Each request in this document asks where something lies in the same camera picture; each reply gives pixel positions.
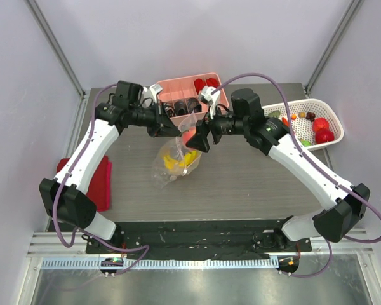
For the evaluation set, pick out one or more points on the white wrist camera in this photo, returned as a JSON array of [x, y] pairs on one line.
[[211, 97], [151, 93]]

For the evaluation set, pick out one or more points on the white perforated plastic basket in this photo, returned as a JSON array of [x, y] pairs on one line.
[[302, 128]]

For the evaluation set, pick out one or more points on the red toy apple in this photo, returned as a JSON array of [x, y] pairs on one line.
[[323, 136]]

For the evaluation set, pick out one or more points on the pink toy peach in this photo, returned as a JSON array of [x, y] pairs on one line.
[[188, 134]]

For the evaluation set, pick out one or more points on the green toy vegetable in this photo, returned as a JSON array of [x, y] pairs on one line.
[[305, 143]]

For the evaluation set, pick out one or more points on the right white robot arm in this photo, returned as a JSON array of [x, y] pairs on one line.
[[341, 202]]

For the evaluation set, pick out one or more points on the dark toy grapes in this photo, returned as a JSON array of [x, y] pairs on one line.
[[310, 116]]

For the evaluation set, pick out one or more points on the yellow toy banana bunch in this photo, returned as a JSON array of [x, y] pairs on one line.
[[184, 161]]

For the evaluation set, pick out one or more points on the red folded cloth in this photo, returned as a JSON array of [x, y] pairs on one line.
[[99, 190]]

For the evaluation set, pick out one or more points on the clear zip top bag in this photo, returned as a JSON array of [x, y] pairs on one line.
[[161, 176]]

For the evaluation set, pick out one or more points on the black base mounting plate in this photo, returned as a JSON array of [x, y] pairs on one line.
[[209, 240]]

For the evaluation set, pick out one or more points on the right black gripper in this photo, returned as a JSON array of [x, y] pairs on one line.
[[213, 128]]

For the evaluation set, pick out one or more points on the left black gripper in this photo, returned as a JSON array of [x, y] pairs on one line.
[[164, 128]]

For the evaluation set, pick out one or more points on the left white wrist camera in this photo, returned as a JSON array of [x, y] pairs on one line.
[[151, 93]]

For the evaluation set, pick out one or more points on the green toy leafy piece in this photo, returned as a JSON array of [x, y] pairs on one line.
[[274, 114]]

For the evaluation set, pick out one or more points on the black items in box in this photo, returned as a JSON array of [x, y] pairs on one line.
[[182, 107]]

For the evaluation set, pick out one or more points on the red clips in box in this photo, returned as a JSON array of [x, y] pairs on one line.
[[200, 83]]

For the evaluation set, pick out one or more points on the orange toy carrot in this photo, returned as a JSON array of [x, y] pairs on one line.
[[285, 121]]

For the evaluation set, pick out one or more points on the white slotted cable duct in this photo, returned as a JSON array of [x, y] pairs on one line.
[[106, 263]]

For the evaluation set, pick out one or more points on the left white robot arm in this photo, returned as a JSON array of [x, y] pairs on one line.
[[64, 196]]

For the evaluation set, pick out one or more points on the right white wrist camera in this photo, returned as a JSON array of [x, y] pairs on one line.
[[211, 97]]

